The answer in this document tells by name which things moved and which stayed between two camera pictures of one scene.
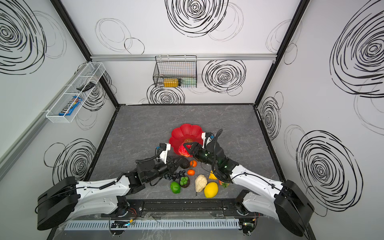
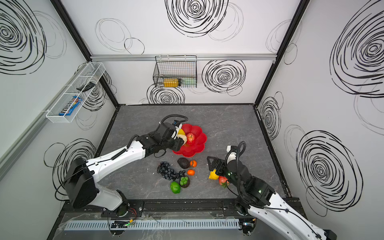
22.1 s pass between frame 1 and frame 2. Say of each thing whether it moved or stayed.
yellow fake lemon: moved
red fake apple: moved
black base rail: stayed
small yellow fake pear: stayed
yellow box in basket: stayed
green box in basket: stayed
